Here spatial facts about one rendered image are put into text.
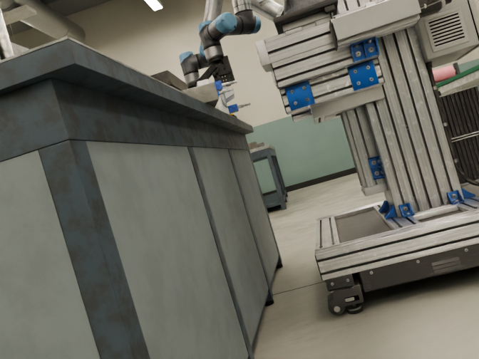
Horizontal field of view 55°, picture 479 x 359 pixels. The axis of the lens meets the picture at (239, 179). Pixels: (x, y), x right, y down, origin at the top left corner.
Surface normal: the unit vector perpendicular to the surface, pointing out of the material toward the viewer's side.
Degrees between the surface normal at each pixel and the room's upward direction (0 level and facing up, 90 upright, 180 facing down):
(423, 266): 90
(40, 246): 90
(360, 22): 90
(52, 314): 90
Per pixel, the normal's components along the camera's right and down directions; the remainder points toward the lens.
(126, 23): -0.11, 0.04
